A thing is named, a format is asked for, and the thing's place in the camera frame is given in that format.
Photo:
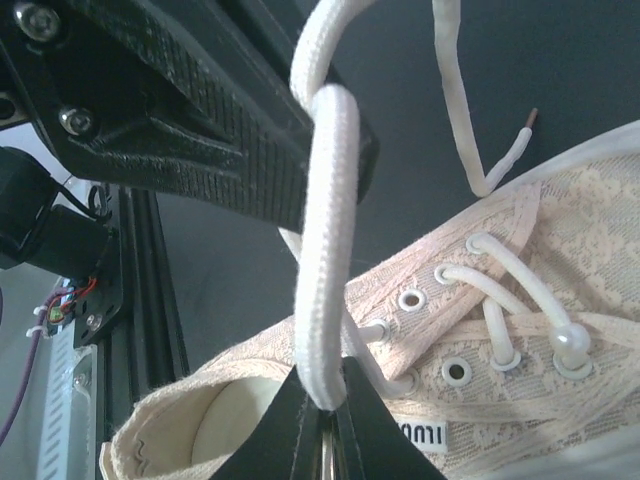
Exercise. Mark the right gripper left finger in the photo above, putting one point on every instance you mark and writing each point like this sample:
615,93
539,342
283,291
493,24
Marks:
284,445

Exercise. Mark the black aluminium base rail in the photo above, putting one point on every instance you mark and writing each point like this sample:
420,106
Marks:
144,348

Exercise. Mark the left small circuit board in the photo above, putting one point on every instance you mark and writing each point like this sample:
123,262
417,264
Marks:
56,309

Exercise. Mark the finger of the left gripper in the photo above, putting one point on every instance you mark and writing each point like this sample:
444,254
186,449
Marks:
180,97

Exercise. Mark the beige lace sneaker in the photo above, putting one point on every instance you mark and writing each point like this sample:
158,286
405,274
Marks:
489,404

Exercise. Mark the white slotted cable duct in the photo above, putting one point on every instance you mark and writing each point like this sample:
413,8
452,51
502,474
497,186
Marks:
68,446

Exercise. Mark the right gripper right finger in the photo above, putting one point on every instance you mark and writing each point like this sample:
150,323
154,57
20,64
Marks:
368,443

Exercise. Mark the white shoelace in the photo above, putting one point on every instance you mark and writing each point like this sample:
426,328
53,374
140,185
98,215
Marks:
323,251

